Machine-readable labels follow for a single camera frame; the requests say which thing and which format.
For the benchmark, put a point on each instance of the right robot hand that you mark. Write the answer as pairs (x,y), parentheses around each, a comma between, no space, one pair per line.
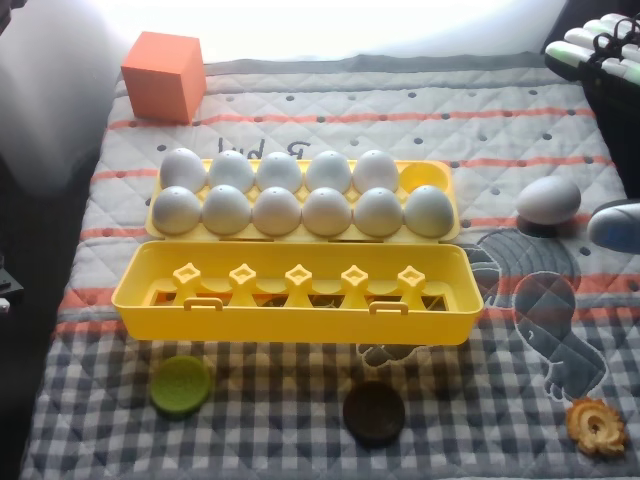
(620,125)

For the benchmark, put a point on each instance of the white toy egg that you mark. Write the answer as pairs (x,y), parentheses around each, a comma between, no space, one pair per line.
(176,210)
(278,170)
(226,210)
(375,170)
(547,200)
(428,212)
(182,167)
(230,170)
(276,212)
(377,212)
(327,170)
(326,212)

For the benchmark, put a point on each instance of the yellow egg carton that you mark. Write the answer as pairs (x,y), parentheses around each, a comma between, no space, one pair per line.
(300,325)

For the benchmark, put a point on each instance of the swirled toy butter cookie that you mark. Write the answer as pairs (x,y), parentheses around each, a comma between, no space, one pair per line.
(580,420)

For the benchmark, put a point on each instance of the grey quilt with bear print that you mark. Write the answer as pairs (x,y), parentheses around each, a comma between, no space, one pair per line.
(300,125)

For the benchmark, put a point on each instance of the brown round toy cookie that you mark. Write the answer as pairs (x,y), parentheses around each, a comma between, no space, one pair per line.
(374,414)

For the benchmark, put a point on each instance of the orange cube block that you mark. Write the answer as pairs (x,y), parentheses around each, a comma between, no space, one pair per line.
(160,85)

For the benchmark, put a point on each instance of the green round toy cookie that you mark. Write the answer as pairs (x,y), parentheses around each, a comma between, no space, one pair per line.
(181,386)

